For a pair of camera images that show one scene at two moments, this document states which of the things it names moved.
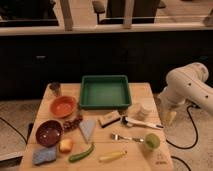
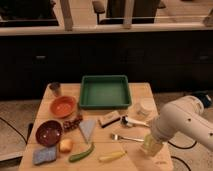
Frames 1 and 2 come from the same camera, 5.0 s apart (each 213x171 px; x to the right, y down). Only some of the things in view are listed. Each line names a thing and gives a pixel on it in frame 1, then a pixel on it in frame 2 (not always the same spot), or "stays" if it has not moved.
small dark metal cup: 55,87 stays
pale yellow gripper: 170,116 -> 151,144
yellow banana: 112,156 stays
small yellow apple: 65,145 stays
